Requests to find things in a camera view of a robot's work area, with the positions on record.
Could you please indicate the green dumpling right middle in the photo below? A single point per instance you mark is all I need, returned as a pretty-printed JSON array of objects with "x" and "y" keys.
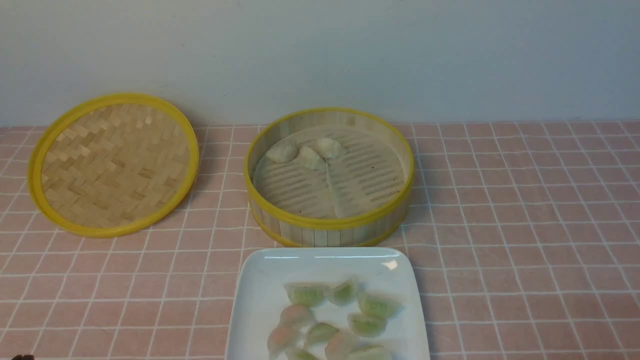
[{"x": 366, "y": 326}]

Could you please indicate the white square plate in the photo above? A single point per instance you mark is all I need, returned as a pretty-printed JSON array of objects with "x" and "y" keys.
[{"x": 261, "y": 295}]

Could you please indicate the pink dumpling lower left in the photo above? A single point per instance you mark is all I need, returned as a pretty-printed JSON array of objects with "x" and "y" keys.
[{"x": 280, "y": 339}]

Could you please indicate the green dumpling bottom right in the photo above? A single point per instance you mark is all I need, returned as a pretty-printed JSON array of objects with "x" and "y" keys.
[{"x": 370, "y": 352}]

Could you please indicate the green dumpling top middle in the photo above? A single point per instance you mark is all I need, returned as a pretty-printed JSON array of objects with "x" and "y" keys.
[{"x": 344, "y": 293}]

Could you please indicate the green dumpling centre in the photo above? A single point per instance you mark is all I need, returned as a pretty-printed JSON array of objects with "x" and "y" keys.
[{"x": 319, "y": 333}]

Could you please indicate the white mesh steamer liner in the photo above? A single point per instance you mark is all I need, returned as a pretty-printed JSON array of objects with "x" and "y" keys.
[{"x": 373, "y": 171}]

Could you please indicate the green dumpling bottom left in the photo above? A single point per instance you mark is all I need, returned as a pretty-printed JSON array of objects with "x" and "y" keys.
[{"x": 296, "y": 353}]

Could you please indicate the green dumpling top left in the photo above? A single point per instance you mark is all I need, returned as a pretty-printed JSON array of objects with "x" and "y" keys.
[{"x": 309, "y": 295}]

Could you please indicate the bamboo steamer basket yellow rim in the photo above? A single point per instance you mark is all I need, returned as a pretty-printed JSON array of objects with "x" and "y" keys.
[{"x": 292, "y": 230}]

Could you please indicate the pink dumpling bottom centre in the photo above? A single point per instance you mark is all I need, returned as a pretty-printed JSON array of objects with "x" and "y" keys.
[{"x": 340, "y": 345}]

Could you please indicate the pink dumpling upper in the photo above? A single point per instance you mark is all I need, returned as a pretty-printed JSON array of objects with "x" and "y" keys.
[{"x": 296, "y": 316}]

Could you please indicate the green dumpling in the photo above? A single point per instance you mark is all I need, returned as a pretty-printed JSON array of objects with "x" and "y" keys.
[
  {"x": 366, "y": 326},
  {"x": 319, "y": 333},
  {"x": 344, "y": 293},
  {"x": 381, "y": 307},
  {"x": 370, "y": 352},
  {"x": 309, "y": 295},
  {"x": 296, "y": 353}
]

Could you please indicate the green dumpling top right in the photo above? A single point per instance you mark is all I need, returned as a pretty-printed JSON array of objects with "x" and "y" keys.
[{"x": 381, "y": 307}]

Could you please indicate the bamboo steamer lid yellow rim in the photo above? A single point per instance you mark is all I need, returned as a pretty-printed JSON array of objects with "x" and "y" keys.
[{"x": 113, "y": 165}]

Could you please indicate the pink dumpling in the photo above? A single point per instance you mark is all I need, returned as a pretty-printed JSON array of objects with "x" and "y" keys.
[
  {"x": 280, "y": 339},
  {"x": 296, "y": 316},
  {"x": 340, "y": 345}
]

